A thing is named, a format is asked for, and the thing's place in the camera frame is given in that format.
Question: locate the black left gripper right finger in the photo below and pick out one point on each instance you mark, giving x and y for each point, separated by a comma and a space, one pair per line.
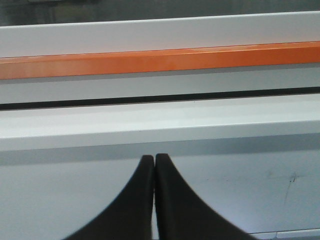
181, 214

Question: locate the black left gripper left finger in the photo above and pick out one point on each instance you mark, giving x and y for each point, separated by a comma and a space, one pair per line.
129, 216

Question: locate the white fume hood cabinet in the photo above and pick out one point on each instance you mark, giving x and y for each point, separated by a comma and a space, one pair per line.
245, 139

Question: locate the orange sash handle bar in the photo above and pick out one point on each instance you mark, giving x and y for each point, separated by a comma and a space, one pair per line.
159, 60

